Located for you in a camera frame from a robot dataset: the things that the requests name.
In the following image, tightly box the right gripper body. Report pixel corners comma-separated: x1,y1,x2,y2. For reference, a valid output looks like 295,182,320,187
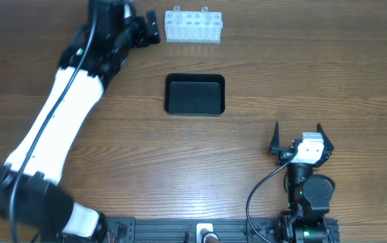
275,140,299,166

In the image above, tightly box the black tray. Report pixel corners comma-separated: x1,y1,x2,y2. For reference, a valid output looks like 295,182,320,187
164,72,226,117

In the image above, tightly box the mounting rail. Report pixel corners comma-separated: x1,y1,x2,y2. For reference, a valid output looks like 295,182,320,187
93,215,341,243

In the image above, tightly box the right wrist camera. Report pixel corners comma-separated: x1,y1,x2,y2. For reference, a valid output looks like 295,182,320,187
291,132,326,165

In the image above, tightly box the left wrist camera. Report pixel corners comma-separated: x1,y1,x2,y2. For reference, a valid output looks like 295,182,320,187
122,1,136,20

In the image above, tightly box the black cable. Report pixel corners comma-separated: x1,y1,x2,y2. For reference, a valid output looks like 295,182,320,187
9,0,99,243
245,151,299,243

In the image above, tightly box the white test tube rack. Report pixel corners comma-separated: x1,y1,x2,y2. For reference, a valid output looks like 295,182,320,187
164,9,224,45

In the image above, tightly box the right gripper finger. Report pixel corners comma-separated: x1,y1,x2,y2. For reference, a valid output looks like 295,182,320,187
269,121,284,156
315,123,335,160

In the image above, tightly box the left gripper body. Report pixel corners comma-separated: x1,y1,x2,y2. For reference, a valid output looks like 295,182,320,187
145,9,162,45

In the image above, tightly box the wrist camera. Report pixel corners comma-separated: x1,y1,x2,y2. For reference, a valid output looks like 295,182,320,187
122,1,136,20
291,132,326,165

